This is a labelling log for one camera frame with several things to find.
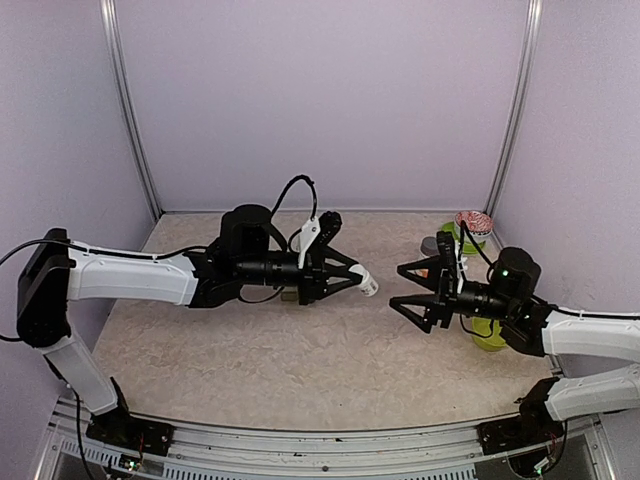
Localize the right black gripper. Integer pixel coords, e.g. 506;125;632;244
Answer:
391;254;517;333

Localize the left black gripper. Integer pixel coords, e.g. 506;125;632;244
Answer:
237;248;363;306

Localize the small white pill bottle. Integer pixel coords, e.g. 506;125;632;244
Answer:
349;264;379;297

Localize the green weekly pill organizer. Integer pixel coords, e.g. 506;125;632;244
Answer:
280;289;299;303

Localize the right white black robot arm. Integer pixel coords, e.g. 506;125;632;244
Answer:
389;246;639;444

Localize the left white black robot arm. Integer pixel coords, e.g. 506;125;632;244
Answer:
16;204;378;445

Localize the orange grey-capped supplement bottle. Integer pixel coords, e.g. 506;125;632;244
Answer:
419;236;439;259

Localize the green saucer plate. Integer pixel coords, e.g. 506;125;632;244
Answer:
438;221;484;255

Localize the lime green bowl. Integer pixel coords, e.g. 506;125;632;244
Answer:
471;317;507;352

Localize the red patterned white bowl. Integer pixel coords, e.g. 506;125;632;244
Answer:
454;210;494;242

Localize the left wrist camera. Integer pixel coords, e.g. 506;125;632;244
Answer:
318;211;342;245

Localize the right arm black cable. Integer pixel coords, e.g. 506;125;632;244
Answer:
459;219;499;281

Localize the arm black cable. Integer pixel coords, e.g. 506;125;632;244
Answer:
269;174;321;226
459;219;499;281

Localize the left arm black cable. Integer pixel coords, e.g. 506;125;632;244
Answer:
269;174;321;226

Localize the front aluminium rail base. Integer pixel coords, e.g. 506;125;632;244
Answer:
34;394;621;480

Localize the right aluminium frame post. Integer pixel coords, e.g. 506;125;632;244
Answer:
484;0;544;217

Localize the aluminium frame post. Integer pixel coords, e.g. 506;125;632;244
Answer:
100;0;164;222
484;0;544;217

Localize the left aluminium frame post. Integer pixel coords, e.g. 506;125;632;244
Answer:
100;0;164;222

